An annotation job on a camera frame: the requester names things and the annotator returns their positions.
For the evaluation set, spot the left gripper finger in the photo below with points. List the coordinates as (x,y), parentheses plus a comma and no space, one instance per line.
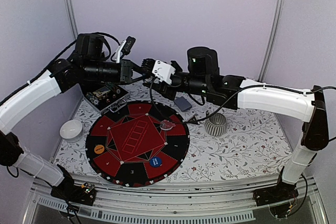
(146,66)
(144,77)

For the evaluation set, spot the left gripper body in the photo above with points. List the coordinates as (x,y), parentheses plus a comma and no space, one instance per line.
(124,71)

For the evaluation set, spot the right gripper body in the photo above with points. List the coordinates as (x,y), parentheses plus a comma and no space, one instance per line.
(165,91)

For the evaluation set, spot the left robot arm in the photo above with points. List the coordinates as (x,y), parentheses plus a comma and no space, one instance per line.
(86,63)

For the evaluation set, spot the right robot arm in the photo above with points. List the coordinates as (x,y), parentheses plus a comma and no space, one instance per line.
(236,92)

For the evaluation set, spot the blue playing card deck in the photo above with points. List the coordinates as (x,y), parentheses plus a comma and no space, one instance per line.
(182,104)

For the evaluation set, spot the boxed card deck in case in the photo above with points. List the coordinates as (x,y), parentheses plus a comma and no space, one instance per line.
(101,92)

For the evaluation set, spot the aluminium poker chip case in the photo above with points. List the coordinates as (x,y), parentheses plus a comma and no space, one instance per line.
(113,101)

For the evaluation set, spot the clear acrylic dealer button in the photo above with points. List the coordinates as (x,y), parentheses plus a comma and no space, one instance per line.
(166,125)

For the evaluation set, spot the black triangular all-in button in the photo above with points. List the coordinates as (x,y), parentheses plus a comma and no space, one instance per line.
(193,120)

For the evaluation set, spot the round red black poker mat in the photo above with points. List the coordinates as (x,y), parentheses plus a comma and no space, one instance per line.
(131,137)

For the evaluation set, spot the blue small blind button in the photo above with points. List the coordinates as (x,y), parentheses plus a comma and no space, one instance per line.
(155,162)

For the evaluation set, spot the white ceramic bowl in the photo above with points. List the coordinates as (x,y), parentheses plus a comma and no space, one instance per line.
(71,131)

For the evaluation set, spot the orange big blind button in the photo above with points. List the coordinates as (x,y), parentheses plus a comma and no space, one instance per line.
(99,149)

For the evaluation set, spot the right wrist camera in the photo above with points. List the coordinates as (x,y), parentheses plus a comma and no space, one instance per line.
(163,71)

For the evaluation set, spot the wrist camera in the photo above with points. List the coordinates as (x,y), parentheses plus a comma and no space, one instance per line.
(163,71)
(124,49)

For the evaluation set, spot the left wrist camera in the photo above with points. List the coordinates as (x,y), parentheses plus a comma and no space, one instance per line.
(124,49)

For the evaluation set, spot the aluminium front rail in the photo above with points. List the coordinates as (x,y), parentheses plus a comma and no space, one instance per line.
(228,201)

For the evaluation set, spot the left aluminium post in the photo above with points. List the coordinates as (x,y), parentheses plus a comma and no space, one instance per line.
(71,18)

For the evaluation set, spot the aluminium post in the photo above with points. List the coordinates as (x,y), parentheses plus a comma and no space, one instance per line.
(271,40)
(71,18)

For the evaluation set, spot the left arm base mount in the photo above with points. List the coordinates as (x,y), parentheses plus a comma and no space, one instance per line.
(84,194)

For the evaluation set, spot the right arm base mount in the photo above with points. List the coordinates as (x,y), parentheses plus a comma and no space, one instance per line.
(276,195)

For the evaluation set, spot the right aluminium post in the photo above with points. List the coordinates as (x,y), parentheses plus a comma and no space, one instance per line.
(271,40)

